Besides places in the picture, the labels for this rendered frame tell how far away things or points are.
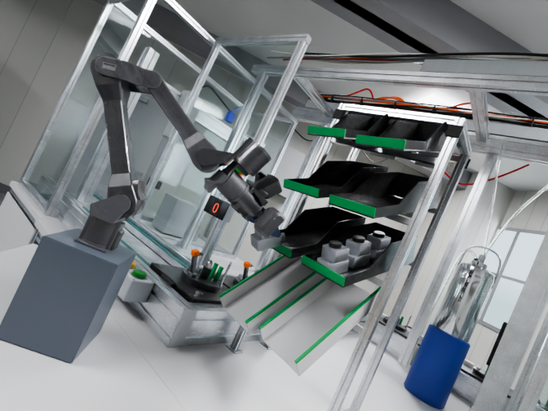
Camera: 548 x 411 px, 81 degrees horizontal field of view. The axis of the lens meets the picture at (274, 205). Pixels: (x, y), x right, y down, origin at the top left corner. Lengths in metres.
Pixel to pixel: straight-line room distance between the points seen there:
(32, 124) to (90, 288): 5.14
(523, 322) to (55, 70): 5.76
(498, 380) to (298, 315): 1.17
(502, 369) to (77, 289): 1.64
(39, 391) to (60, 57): 5.39
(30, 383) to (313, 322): 0.55
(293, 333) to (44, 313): 0.50
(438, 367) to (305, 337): 0.80
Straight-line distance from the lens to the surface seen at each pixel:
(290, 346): 0.79
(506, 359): 1.82
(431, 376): 1.51
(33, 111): 5.79
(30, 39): 6.08
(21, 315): 0.76
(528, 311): 1.82
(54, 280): 0.72
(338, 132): 0.83
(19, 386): 0.70
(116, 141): 0.72
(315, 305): 0.86
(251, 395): 0.88
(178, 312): 0.88
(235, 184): 0.68
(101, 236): 0.72
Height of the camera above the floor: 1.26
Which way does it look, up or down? 2 degrees up
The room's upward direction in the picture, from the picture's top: 25 degrees clockwise
